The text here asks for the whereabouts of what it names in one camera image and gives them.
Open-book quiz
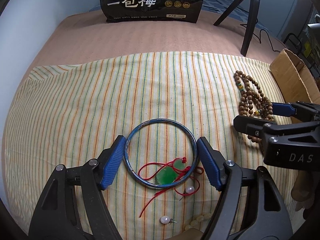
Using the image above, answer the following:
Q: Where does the black cable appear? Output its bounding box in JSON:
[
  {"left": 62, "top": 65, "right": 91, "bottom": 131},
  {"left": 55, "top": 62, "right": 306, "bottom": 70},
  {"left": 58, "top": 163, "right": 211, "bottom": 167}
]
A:
[{"left": 240, "top": 23, "right": 282, "bottom": 54}]

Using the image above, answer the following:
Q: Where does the cardboard box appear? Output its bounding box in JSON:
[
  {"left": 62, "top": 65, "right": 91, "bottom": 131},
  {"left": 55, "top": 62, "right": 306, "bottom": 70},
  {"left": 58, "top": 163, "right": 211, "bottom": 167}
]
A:
[{"left": 270, "top": 49, "right": 319, "bottom": 123}]

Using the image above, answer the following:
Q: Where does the striped cloth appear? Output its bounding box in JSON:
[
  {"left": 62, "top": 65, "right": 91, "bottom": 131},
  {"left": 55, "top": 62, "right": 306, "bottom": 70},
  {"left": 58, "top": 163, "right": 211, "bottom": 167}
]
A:
[{"left": 2, "top": 52, "right": 284, "bottom": 239}]

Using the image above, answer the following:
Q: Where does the pink bed sheet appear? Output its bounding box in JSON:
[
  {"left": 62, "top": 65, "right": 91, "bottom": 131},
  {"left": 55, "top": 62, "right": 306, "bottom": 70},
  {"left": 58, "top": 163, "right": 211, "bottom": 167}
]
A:
[{"left": 28, "top": 10, "right": 283, "bottom": 74}]

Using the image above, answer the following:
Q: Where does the brown wooden bead necklace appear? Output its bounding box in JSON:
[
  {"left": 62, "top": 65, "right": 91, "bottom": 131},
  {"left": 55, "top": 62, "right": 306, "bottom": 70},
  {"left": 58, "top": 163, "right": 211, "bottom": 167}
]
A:
[{"left": 233, "top": 70, "right": 278, "bottom": 144}]

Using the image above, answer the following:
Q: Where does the blue metal bangle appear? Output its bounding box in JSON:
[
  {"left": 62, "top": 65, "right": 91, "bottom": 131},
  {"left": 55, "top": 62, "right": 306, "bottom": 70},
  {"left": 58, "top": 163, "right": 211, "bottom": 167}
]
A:
[{"left": 124, "top": 118, "right": 199, "bottom": 190}]

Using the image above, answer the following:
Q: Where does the gloved right hand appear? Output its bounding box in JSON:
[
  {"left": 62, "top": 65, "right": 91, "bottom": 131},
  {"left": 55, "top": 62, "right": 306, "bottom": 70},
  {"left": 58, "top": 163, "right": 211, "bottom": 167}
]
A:
[{"left": 291, "top": 171, "right": 319, "bottom": 211}]

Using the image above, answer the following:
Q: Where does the black camera tripod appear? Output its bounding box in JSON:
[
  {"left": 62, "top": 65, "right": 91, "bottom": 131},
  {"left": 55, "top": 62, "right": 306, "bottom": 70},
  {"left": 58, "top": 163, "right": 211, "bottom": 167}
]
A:
[{"left": 213, "top": 0, "right": 263, "bottom": 58}]

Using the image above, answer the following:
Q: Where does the pale yellow bead bracelet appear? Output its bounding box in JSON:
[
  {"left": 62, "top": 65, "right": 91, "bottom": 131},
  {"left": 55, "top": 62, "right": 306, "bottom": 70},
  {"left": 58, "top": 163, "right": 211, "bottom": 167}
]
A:
[{"left": 184, "top": 212, "right": 213, "bottom": 231}]

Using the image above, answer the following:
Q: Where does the green jade pendant red cord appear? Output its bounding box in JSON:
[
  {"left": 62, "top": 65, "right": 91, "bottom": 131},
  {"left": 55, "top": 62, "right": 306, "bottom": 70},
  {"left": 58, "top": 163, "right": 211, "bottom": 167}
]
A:
[{"left": 138, "top": 156, "right": 205, "bottom": 218}]

